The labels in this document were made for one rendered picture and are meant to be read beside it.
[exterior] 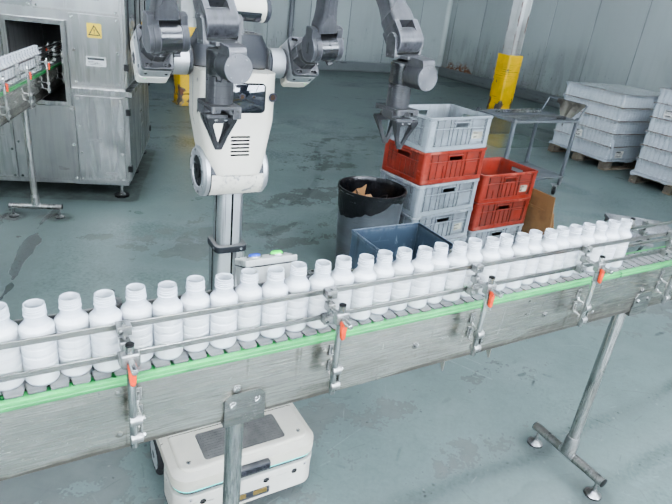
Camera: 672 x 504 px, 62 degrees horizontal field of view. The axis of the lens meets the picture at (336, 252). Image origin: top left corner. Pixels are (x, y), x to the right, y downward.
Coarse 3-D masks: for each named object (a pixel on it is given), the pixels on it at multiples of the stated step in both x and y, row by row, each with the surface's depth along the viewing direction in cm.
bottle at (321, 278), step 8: (320, 264) 130; (328, 264) 130; (320, 272) 128; (328, 272) 128; (312, 280) 129; (320, 280) 128; (328, 280) 129; (312, 288) 129; (320, 288) 128; (312, 296) 130; (320, 296) 129; (312, 304) 130; (320, 304) 130; (312, 312) 131; (320, 312) 131; (312, 328) 133; (320, 328) 133
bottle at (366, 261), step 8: (360, 256) 134; (368, 256) 136; (360, 264) 134; (368, 264) 133; (352, 272) 136; (360, 272) 134; (368, 272) 134; (360, 280) 134; (368, 280) 134; (360, 288) 134; (368, 288) 135; (352, 296) 137; (360, 296) 135; (368, 296) 136; (352, 304) 137; (360, 304) 136; (368, 304) 137; (360, 312) 137; (368, 312) 138; (360, 320) 139
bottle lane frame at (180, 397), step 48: (576, 288) 176; (624, 288) 191; (384, 336) 141; (432, 336) 151; (528, 336) 174; (96, 384) 107; (144, 384) 112; (192, 384) 118; (240, 384) 125; (288, 384) 132; (0, 432) 102; (48, 432) 106; (96, 432) 112; (0, 480) 106
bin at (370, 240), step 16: (400, 224) 216; (416, 224) 220; (352, 240) 207; (368, 240) 212; (384, 240) 216; (400, 240) 220; (416, 240) 223; (432, 240) 214; (448, 240) 207; (352, 256) 208; (416, 256) 224
